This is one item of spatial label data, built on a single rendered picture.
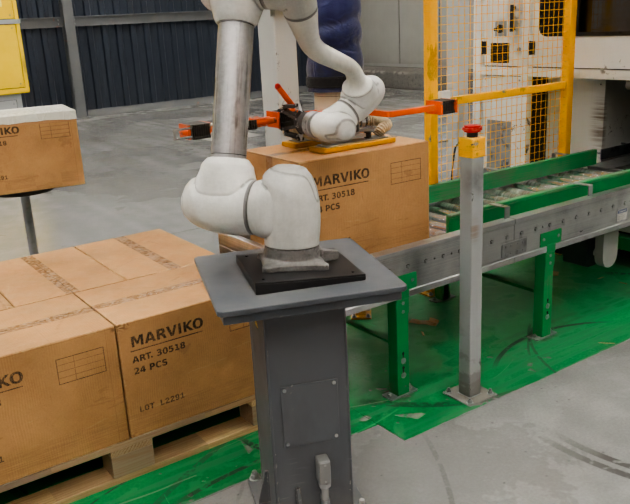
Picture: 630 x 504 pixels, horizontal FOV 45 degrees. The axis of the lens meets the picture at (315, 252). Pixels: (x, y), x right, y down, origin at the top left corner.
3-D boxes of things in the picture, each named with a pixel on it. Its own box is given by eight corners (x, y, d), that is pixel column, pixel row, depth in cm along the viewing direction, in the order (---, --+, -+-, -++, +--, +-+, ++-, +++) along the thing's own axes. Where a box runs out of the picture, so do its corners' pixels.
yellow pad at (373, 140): (379, 139, 304) (379, 126, 302) (396, 142, 296) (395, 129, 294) (308, 151, 286) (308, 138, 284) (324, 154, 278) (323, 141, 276)
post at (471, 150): (469, 388, 303) (471, 134, 273) (482, 394, 297) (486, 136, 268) (457, 393, 299) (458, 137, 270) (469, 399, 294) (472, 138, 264)
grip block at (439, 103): (441, 111, 296) (441, 97, 295) (457, 112, 290) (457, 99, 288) (425, 113, 292) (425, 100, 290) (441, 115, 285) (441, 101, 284)
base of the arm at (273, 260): (344, 269, 209) (344, 249, 207) (262, 273, 206) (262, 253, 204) (332, 253, 226) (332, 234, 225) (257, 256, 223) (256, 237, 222)
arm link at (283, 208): (310, 252, 204) (309, 170, 199) (247, 247, 210) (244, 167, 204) (327, 238, 219) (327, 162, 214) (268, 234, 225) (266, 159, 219)
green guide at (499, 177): (581, 161, 441) (581, 146, 438) (596, 164, 433) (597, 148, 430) (363, 212, 355) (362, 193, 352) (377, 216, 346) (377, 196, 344)
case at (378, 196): (368, 221, 341) (366, 131, 330) (429, 239, 309) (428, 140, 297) (250, 248, 310) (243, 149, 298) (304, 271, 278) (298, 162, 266)
